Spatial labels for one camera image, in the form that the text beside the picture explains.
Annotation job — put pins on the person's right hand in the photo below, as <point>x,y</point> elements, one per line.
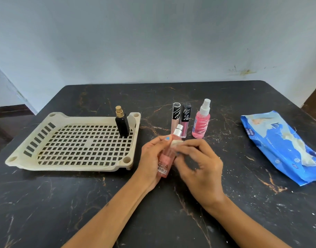
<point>204,175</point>

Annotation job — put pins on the person's left hand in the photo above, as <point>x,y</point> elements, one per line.
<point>147,165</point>

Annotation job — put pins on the person's left thumb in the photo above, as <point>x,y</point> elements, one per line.
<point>159,142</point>

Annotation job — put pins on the person's right fingers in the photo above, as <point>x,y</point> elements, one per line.
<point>193,152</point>

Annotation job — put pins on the small white wipe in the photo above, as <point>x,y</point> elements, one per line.
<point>176,145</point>

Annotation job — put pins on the pink spray bottle silver nozzle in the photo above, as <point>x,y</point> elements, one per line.
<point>166,162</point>

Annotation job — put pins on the person's left forearm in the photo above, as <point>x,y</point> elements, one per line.
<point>108,219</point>

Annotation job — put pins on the person's right forearm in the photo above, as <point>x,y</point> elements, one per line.
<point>240,224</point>

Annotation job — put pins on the pale pink lip gloss tube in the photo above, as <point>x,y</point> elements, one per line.
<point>175,118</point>

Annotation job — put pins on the pink spray bottle white cap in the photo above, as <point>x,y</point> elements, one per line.
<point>201,123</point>

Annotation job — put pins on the dark pink lip gloss tube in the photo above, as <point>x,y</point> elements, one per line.
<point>185,118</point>

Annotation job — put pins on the black perfume bottle gold cap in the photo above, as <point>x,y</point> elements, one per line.
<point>122,125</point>

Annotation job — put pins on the cream perforated plastic tray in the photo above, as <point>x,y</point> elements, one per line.
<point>77,144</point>

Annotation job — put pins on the blue wet wipes packet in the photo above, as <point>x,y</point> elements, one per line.
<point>274,144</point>

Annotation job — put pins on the white wipe sticking from packet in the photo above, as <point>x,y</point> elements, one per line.
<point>301,149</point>

